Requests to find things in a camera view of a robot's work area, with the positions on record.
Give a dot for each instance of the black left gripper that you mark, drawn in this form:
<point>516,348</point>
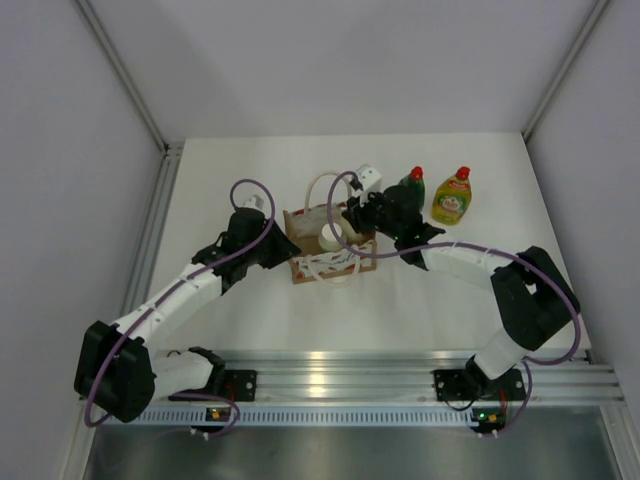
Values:
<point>283,247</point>

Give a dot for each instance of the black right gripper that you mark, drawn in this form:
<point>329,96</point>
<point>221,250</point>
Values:
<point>356,214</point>

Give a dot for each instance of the green dish soap bottle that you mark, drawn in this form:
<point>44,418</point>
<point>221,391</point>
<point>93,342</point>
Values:
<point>414,181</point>

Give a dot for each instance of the yellow dish soap bottle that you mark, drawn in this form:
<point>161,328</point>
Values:
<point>452,198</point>

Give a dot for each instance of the watermelon print canvas bag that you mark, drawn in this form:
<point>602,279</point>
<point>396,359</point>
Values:
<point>312,264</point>

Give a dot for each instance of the white pump lotion bottle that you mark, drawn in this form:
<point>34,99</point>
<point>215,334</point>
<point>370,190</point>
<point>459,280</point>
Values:
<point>350,234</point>

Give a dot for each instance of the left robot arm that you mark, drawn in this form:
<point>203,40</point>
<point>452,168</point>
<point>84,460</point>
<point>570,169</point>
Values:
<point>119,369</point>

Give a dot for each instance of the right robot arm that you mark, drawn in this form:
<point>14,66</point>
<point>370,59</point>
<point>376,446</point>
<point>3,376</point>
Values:
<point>533,299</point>

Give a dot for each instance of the white cap cream bottle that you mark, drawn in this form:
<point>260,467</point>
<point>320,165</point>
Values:
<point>330,236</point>

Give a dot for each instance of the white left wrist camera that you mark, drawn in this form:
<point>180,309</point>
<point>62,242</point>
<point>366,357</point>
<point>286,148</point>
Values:
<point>255,202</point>

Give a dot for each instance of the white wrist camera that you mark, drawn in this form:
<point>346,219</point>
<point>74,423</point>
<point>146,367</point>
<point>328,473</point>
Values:
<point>366,180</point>
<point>255,202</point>

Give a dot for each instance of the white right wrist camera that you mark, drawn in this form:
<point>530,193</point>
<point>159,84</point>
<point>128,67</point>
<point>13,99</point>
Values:
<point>366,180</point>

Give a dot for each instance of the aluminium mounting rail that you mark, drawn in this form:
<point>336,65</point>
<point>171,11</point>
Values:
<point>404,377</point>

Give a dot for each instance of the aluminium frame post left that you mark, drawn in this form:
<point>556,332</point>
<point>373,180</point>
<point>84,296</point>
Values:
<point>119,68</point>

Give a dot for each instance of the aluminium frame post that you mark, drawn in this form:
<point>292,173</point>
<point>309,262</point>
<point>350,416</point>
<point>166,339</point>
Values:
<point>573,52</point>
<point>119,68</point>

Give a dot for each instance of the white slotted cable duct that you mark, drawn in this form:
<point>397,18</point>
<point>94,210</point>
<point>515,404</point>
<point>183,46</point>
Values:
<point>307,416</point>

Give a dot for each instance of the aluminium frame post right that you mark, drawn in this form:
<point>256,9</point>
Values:
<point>573,52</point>

